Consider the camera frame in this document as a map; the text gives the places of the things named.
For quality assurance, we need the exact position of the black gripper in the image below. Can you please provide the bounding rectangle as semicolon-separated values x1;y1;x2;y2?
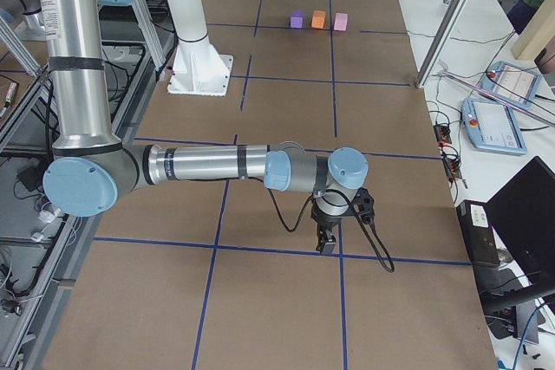
310;199;347;255

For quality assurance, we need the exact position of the pink foam block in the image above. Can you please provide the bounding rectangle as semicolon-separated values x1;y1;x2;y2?
333;12;349;32

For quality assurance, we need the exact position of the orange foam block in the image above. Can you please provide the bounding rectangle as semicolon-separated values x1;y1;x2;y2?
310;10;326;29

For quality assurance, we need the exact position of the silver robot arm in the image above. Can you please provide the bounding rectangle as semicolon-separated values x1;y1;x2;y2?
40;0;375;254

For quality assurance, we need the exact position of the purple foam block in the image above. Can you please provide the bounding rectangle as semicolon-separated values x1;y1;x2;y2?
290;10;304;29

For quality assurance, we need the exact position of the brown paper table cover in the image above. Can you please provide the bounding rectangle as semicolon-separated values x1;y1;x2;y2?
42;0;500;370

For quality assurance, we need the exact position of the long reacher stick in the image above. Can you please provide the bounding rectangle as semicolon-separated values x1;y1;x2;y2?
439;64;554;127

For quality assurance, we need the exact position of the black computer box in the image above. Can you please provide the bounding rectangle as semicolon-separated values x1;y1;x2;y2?
456;200;500;269

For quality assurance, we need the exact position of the black monitor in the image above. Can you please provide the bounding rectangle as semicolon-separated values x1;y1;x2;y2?
480;156;554;314

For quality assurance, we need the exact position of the near teach pendant tablet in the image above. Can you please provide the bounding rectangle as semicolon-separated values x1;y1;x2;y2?
461;98;527;156

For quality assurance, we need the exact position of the teach pendant tablet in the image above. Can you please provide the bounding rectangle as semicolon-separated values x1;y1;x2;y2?
461;98;527;156
480;61;541;110

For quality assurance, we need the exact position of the far teach pendant tablet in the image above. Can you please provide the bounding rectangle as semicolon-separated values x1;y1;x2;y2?
480;61;541;110

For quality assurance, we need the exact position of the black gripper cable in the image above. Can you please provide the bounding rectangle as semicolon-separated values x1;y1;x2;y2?
264;187;396;274

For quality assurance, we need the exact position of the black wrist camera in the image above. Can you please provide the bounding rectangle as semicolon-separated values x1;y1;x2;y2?
352;187;375;224

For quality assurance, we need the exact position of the aluminium frame post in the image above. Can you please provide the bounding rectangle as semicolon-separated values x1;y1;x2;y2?
415;0;468;88

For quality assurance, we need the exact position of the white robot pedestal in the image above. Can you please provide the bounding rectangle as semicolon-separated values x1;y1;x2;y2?
167;0;233;96

